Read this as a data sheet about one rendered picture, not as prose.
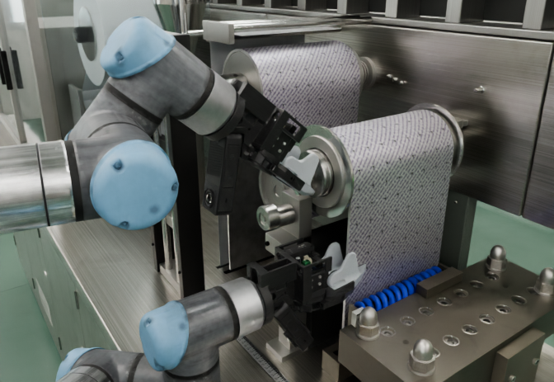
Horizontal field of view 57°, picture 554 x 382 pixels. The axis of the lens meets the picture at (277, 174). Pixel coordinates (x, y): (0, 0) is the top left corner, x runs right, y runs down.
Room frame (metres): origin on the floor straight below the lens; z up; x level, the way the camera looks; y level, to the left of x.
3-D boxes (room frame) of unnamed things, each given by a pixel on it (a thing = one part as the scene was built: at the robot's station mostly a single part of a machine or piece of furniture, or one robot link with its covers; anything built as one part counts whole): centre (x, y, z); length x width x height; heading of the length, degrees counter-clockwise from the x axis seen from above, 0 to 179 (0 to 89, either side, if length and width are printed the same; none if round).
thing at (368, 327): (0.63, -0.14, 1.05); 0.04 x 0.04 x 0.04
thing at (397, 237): (0.76, -0.21, 1.11); 0.23 x 0.01 x 0.18; 125
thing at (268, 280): (0.63, -0.02, 1.12); 0.12 x 0.08 x 0.09; 125
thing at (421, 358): (0.56, -0.20, 1.05); 0.04 x 0.04 x 0.04
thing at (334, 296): (0.65, -0.08, 1.09); 0.09 x 0.05 x 0.02; 124
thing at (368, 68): (1.11, -0.17, 1.33); 0.07 x 0.07 x 0.07; 35
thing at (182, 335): (0.54, 0.12, 1.11); 0.11 x 0.08 x 0.09; 125
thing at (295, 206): (0.75, -0.02, 1.05); 0.06 x 0.05 x 0.31; 125
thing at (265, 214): (0.73, 0.01, 1.18); 0.04 x 0.02 x 0.04; 35
